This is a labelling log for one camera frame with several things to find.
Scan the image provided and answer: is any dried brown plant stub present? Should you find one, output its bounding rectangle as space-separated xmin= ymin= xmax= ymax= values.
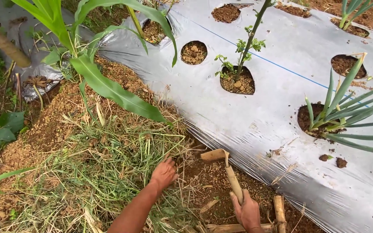
xmin=24 ymin=76 xmax=54 ymax=110

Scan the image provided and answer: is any broad-leaf green weed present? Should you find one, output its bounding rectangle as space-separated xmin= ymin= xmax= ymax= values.
xmin=0 ymin=111 xmax=26 ymax=163

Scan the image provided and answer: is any split bamboo slat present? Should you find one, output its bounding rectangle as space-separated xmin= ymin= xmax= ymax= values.
xmin=205 ymin=223 xmax=275 ymax=233

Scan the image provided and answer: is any thin blue string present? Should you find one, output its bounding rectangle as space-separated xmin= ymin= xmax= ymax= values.
xmin=176 ymin=13 xmax=373 ymax=121

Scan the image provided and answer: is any crumpled silver plastic sheet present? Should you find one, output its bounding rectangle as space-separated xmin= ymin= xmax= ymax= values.
xmin=0 ymin=0 xmax=96 ymax=103

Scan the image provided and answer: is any brown tree trunk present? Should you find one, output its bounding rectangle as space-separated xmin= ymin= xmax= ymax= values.
xmin=0 ymin=16 xmax=32 ymax=68

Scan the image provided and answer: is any wooden-handled hand hoe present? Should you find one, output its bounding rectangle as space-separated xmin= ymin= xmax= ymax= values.
xmin=200 ymin=148 xmax=245 ymax=205

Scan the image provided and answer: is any person's right hand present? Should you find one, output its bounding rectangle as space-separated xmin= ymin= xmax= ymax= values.
xmin=229 ymin=189 xmax=265 ymax=233

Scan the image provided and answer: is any small green onion plant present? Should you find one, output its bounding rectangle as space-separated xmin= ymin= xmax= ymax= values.
xmin=339 ymin=0 xmax=373 ymax=30

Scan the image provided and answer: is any person's left hand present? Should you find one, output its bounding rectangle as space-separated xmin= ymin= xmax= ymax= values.
xmin=150 ymin=157 xmax=179 ymax=192

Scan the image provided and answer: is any pile of cut grass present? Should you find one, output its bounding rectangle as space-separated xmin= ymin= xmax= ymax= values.
xmin=0 ymin=107 xmax=206 ymax=233

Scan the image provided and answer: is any green corn plant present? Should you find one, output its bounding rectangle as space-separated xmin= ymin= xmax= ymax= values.
xmin=10 ymin=0 xmax=179 ymax=125

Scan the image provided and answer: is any yellowish plant stalk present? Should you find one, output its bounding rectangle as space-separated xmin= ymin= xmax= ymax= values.
xmin=126 ymin=5 xmax=147 ymax=39

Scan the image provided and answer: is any large green onion plant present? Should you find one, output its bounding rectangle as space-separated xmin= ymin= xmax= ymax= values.
xmin=305 ymin=53 xmax=373 ymax=157

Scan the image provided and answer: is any silver plastic mulch sheet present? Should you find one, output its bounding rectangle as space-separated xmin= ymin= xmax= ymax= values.
xmin=97 ymin=0 xmax=373 ymax=233

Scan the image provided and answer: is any short bamboo stake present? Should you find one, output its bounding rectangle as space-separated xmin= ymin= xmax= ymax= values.
xmin=272 ymin=194 xmax=287 ymax=233

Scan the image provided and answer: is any small chili plant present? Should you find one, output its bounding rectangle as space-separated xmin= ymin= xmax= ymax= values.
xmin=214 ymin=0 xmax=276 ymax=82

